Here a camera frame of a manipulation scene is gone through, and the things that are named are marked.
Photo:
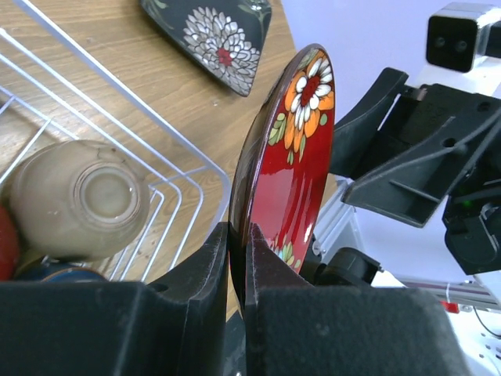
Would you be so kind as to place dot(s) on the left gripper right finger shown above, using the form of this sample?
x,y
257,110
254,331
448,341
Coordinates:
x,y
294,328

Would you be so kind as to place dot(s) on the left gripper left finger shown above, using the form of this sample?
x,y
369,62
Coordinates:
x,y
172,326

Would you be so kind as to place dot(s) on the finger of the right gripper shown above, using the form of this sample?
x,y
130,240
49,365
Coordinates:
x,y
410,187
353,133

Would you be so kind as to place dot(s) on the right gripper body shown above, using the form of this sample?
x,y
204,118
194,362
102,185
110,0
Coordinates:
x,y
411,121

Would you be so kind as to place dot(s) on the red floral oval plate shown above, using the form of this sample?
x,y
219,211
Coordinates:
x,y
281,173

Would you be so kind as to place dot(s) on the black floral square plate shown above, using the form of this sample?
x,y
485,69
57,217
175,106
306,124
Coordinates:
x,y
225,37

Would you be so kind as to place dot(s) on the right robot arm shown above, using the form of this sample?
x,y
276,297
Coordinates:
x,y
472,212

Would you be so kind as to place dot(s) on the dark blue cup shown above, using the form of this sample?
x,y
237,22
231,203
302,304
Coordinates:
x,y
60,272

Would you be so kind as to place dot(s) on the beige ceramic bowl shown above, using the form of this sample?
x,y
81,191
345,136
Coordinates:
x,y
79,200

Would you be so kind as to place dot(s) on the red bowl upside down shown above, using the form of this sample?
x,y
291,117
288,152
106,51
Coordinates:
x,y
9,246

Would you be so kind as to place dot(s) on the white wire dish rack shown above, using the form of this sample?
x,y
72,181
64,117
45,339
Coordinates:
x,y
54,90

